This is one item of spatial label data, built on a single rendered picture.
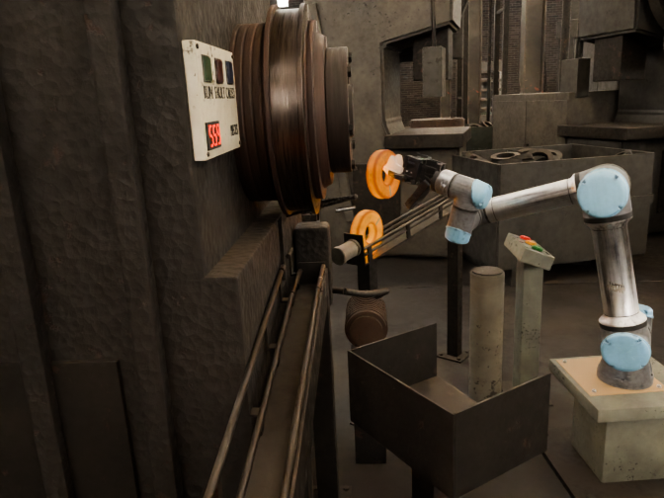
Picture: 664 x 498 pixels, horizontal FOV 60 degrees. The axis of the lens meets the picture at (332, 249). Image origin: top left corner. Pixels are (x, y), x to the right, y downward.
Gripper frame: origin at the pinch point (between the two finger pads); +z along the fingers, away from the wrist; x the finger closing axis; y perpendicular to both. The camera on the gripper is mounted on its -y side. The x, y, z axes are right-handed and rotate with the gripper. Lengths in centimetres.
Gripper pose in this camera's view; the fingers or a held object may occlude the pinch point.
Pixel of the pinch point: (383, 168)
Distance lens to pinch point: 184.3
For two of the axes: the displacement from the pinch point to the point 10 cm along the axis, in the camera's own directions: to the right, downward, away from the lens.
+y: 1.5, -9.0, -4.1
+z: -7.7, -3.6, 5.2
